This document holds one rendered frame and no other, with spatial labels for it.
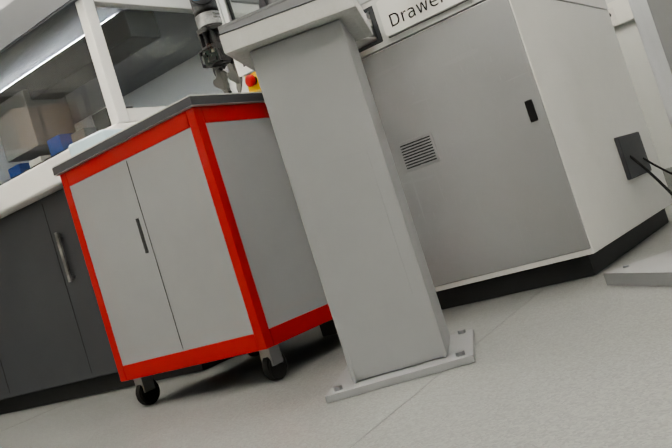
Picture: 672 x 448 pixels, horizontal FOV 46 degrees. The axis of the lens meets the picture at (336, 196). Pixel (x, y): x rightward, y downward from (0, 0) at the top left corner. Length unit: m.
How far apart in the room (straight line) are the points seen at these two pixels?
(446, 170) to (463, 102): 0.20
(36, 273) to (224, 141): 1.52
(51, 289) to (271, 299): 1.47
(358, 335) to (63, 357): 1.98
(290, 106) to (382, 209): 0.28
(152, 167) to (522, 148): 1.00
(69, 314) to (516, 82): 1.97
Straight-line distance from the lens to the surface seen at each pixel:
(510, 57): 2.21
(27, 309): 3.53
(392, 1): 2.36
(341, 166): 1.58
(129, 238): 2.29
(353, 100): 1.59
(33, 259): 3.42
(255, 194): 2.11
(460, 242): 2.32
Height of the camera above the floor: 0.30
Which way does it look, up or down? 3 degrees up
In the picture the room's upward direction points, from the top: 18 degrees counter-clockwise
